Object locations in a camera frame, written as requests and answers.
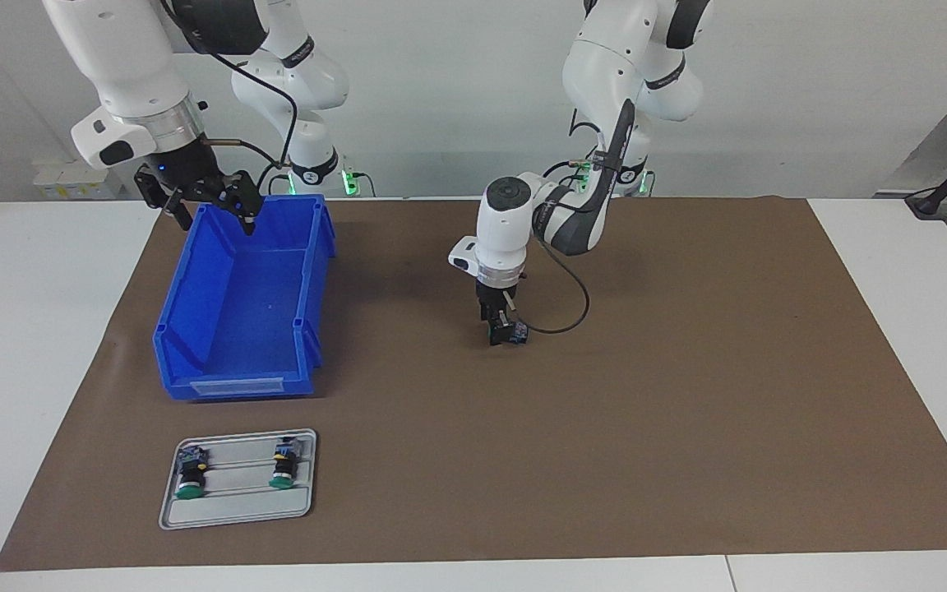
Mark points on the blue plastic storage bin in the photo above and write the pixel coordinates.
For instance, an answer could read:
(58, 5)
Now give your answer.
(243, 329)

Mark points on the grey metal tray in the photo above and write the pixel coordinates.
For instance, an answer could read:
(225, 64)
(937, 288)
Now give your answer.
(235, 510)

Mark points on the white cardboard boxes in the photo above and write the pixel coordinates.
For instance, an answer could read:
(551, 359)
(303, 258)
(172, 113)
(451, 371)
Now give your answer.
(62, 187)

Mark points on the brown table mat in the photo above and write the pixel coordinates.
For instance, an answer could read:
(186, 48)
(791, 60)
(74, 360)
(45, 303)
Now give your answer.
(523, 452)

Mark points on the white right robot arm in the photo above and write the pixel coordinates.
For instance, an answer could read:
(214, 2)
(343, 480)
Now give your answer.
(128, 57)

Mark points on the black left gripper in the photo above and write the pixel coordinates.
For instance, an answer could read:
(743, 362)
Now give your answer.
(500, 298)

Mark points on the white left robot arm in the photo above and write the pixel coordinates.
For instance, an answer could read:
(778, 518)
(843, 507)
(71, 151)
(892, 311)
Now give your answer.
(502, 230)

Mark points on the green push button switch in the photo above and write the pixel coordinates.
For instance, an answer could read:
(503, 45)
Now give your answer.
(283, 469)
(520, 334)
(191, 477)

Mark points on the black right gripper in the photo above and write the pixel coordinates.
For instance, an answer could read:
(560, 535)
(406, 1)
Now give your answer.
(187, 168)

